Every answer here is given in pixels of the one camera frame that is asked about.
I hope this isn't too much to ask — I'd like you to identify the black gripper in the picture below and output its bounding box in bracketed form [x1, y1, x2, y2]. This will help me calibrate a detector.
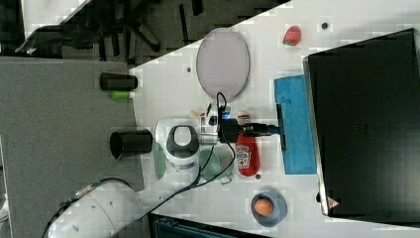
[218, 119, 278, 143]

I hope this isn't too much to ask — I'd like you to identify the blue oven door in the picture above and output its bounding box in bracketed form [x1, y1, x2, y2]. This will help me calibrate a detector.
[273, 74, 317, 175]

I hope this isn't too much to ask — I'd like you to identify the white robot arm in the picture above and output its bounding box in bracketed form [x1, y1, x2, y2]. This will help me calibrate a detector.
[45, 112, 280, 238]

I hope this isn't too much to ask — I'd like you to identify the black toaster oven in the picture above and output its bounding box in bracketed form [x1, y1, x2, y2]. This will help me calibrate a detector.
[303, 28, 420, 227]

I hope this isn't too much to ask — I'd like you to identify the red ketchup bottle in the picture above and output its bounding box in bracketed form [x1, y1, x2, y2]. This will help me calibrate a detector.
[235, 110, 261, 178]

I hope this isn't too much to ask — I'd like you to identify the green metal mug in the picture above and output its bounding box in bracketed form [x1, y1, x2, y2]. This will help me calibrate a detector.
[199, 146, 233, 185]

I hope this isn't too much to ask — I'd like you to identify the plush banana with apple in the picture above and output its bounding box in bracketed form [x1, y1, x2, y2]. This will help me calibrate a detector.
[190, 110, 206, 119]

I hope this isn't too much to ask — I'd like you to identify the lilac oval plate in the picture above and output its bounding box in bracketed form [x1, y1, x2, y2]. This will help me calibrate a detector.
[196, 28, 250, 101]

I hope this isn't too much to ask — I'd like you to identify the orange egg toy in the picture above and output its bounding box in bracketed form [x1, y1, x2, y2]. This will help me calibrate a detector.
[255, 198, 273, 216]

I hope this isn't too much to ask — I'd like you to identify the blue bowl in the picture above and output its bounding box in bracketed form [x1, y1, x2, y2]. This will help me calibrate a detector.
[251, 190, 287, 227]

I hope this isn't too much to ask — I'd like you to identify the green perforated colander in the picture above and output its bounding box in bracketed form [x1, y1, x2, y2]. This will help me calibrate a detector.
[152, 142, 166, 179]

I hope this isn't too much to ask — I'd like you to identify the red strawberry toy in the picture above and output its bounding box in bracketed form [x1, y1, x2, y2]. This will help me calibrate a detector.
[282, 26, 301, 46]

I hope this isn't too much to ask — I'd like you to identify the green marker tube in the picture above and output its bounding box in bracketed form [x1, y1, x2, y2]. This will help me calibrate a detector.
[111, 91, 135, 100]

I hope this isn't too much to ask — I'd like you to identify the black cylinder on table edge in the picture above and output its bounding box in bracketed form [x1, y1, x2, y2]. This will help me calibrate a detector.
[99, 72, 139, 91]

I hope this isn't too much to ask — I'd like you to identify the black office chair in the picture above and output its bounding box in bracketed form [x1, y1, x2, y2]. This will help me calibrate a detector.
[15, 0, 160, 56]

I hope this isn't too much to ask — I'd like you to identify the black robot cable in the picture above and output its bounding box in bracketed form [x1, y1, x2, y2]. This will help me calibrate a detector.
[41, 91, 238, 238]

